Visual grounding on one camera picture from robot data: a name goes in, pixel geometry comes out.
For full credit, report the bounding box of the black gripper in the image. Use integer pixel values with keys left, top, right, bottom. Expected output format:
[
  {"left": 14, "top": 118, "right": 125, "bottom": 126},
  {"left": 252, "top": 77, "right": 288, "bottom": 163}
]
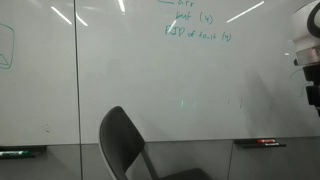
[{"left": 302, "top": 64, "right": 320, "bottom": 118}]

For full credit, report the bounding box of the red whiteboard marker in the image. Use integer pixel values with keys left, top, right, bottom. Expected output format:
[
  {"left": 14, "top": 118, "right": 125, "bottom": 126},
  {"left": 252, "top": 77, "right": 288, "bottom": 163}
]
[{"left": 256, "top": 138, "right": 277, "bottom": 145}]

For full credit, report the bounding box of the green marker on tray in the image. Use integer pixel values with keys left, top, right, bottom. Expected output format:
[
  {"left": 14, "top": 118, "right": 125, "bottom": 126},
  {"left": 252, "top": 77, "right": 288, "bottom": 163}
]
[{"left": 0, "top": 145, "right": 47, "bottom": 160}]

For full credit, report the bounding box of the wide whiteboard panel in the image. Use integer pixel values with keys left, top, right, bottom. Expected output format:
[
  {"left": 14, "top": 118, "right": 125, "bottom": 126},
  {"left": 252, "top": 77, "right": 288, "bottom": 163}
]
[{"left": 75, "top": 0, "right": 320, "bottom": 145}]

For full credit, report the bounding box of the black marker tray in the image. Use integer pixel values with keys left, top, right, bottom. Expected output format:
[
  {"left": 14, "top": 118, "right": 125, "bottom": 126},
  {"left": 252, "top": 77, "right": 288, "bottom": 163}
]
[{"left": 233, "top": 138, "right": 287, "bottom": 150}]

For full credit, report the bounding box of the black office chair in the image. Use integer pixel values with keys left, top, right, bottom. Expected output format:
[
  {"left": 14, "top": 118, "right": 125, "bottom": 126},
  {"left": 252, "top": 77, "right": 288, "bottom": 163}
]
[{"left": 98, "top": 105, "right": 214, "bottom": 180}]

